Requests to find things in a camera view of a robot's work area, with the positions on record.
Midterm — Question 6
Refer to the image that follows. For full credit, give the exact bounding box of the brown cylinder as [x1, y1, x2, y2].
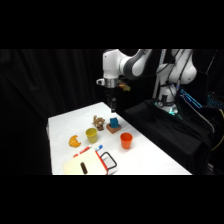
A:
[80, 161, 89, 175]

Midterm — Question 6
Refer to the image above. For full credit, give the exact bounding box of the tan toy giraffe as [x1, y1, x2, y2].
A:
[92, 115, 106, 132]

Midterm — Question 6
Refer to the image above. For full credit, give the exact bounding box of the green base light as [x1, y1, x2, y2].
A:
[167, 107, 179, 117]

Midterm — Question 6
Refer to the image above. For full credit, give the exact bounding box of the orange cup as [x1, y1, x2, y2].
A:
[119, 132, 134, 150]

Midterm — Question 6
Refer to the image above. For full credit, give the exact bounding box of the white box with black handle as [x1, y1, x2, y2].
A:
[99, 151, 119, 175]

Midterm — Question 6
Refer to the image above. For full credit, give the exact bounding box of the black cloth covered stand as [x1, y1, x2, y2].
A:
[123, 98, 215, 176]

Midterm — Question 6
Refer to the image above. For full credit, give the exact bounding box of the black curtain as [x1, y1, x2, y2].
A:
[0, 49, 224, 176]

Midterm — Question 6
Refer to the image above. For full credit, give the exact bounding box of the orange toy croissant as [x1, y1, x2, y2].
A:
[68, 134, 82, 148]

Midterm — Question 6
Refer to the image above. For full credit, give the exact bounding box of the wooden block with blue dot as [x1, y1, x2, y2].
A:
[106, 123, 122, 135]

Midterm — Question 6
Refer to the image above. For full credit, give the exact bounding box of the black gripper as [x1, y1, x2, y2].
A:
[105, 86, 118, 113]

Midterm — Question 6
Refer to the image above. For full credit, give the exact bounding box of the blue lit device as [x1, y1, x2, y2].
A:
[179, 88, 203, 110]

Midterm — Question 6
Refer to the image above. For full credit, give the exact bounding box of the tan wrist camera mount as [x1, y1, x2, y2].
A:
[118, 80, 132, 92]

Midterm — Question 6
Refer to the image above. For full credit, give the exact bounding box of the yellow cup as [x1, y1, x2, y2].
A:
[85, 127, 99, 144]

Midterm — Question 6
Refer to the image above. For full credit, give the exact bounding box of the blue cube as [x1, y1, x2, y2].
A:
[108, 116, 121, 129]

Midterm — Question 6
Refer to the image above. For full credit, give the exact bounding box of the red marker pen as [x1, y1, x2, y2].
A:
[72, 145, 93, 159]

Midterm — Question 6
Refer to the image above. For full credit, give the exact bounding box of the cream notebook with red edge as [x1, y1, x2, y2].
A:
[62, 147, 109, 176]

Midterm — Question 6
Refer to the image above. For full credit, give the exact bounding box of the yellow cable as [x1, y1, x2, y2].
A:
[211, 107, 224, 152]

